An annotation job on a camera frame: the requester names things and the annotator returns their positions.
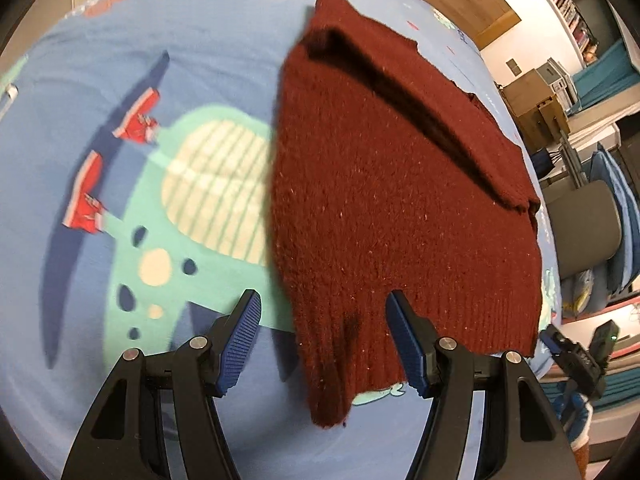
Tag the cardboard box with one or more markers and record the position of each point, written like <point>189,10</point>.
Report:
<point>532,107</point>

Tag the dark red knitted sweater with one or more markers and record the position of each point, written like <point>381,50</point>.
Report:
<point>390,200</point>

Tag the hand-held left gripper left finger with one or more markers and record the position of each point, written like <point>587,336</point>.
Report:
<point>239,342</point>

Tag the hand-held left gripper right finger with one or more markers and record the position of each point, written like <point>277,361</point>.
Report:
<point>406,347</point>

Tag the white appliance box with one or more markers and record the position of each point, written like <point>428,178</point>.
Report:
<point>556,77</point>

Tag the grey chair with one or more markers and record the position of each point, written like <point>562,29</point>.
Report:
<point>582,230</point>

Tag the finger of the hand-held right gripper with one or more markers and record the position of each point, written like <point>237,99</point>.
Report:
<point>606,338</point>
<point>553,340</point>

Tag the blue dinosaur printed blanket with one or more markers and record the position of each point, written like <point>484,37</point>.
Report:
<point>125,125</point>

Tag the bookshelf with books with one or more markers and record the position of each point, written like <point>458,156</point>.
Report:
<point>567,2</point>

